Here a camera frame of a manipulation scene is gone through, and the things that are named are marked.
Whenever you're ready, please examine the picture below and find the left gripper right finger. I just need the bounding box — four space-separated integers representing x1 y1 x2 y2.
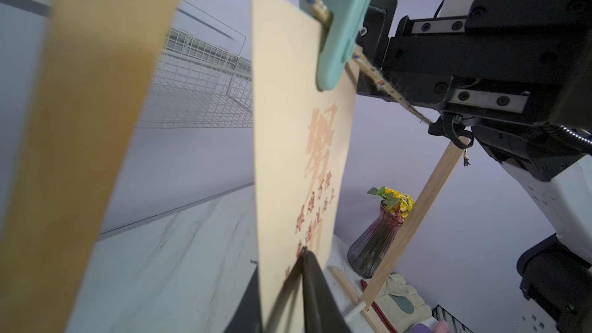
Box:
302 248 351 333

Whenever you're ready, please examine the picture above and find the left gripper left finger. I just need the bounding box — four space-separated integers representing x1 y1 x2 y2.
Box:
225 257 305 332

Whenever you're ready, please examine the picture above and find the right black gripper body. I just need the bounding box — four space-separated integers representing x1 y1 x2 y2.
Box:
379 0 591 130

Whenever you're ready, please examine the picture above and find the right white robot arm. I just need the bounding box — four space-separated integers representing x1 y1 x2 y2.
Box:
359 0 591 332

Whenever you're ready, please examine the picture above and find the purple vase with flowers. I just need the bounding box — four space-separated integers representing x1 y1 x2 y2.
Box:
347 186 415 278

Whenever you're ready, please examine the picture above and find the beige work glove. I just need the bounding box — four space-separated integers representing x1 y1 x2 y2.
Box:
372 273 432 332

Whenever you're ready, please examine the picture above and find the purple pink scoop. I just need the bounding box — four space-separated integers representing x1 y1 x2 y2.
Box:
409 321 450 333

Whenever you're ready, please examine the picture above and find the green clothespin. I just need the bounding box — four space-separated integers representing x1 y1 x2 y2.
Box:
300 0 371 92

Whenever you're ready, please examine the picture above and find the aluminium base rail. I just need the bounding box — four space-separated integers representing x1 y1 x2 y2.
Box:
432 305 473 333

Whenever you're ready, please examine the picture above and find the white wire basket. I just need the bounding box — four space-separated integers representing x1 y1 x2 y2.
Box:
137 0 252 129

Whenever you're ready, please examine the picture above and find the wooden string rack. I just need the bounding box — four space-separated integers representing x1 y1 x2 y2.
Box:
0 0 473 333

